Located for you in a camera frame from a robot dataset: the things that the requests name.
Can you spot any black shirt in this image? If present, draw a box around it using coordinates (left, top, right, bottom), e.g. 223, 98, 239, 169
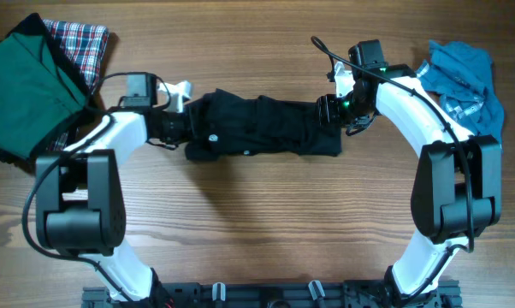
185, 89, 342, 161

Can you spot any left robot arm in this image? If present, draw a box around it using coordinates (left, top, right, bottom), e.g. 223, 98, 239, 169
22, 72, 193, 307

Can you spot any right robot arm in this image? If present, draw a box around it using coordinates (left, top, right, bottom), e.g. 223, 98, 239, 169
311, 37, 501, 307

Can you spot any plaid red blue shirt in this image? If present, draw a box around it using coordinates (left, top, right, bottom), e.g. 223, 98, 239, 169
42, 19, 110, 153

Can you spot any blue denim cloth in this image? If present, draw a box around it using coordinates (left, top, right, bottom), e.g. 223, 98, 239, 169
417, 40, 505, 142

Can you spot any green folded cloth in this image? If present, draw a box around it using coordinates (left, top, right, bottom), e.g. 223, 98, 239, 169
0, 33, 86, 159

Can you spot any black folded garment under green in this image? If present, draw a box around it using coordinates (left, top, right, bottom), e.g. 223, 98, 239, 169
0, 13, 109, 163

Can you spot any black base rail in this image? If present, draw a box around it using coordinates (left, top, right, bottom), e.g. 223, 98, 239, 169
80, 280, 463, 308

